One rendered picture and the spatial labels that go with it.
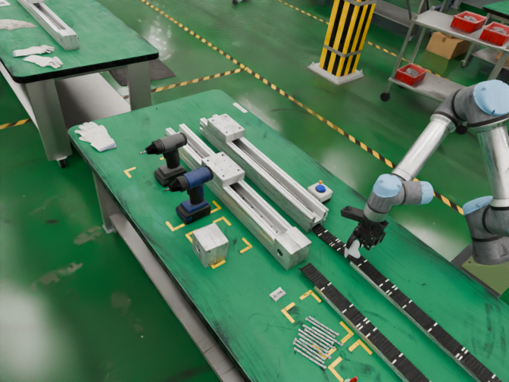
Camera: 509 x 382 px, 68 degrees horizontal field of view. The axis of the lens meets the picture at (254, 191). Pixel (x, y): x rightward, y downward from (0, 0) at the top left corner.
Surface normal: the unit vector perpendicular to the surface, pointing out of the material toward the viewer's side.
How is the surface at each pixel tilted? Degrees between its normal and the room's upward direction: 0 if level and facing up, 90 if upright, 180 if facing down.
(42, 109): 90
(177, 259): 0
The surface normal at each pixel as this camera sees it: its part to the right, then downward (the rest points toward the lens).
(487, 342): 0.11, -0.74
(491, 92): 0.15, -0.08
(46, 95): 0.62, 0.58
